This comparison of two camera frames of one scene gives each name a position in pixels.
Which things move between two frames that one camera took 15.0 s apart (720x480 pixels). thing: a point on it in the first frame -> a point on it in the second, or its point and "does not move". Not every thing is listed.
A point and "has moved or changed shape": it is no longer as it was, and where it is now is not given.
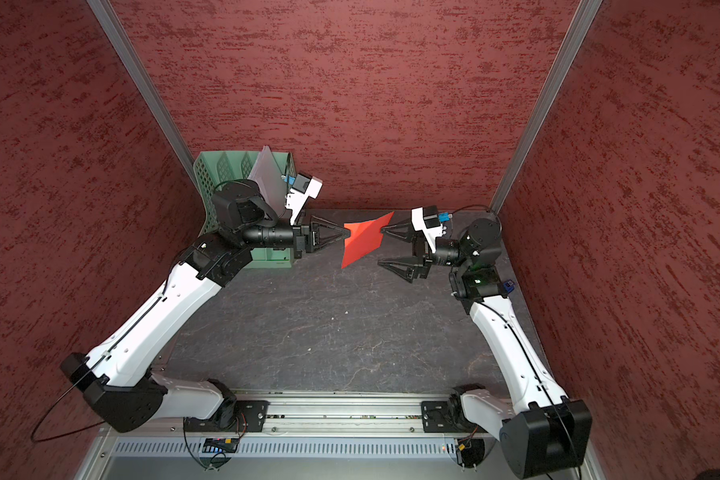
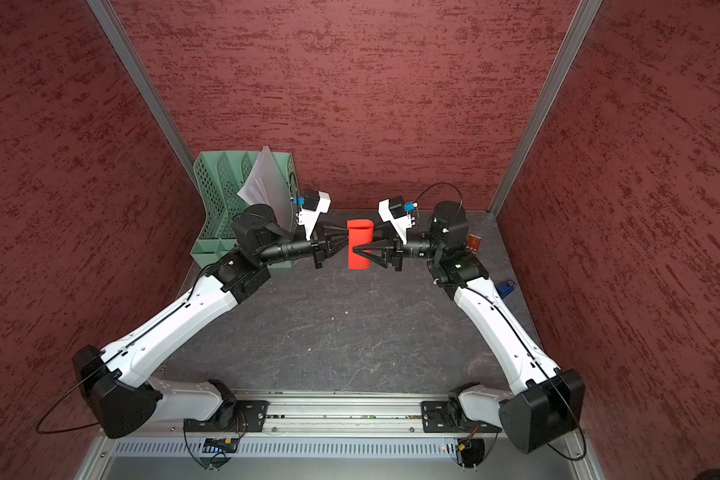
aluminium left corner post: (109, 21) does not move
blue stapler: (509, 285) does not move
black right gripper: (422, 260) -> (394, 247)
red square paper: (364, 238) has moved or changed shape
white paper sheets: (271, 179) does not move
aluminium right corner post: (581, 20) does not move
